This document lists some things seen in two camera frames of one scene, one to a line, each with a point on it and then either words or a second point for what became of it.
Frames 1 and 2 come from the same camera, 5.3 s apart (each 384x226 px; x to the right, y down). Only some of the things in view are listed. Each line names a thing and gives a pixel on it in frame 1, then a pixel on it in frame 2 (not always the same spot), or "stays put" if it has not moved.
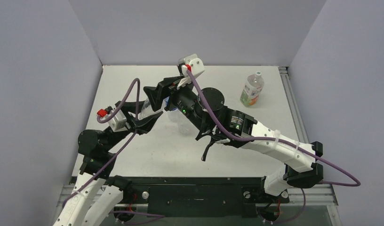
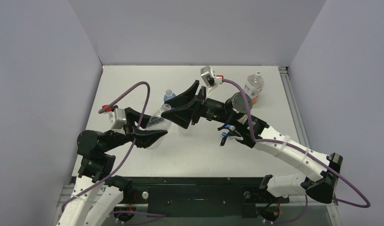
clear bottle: [147, 111] → [160, 122]
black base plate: [200, 196] stays put
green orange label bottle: [252, 90] stays put
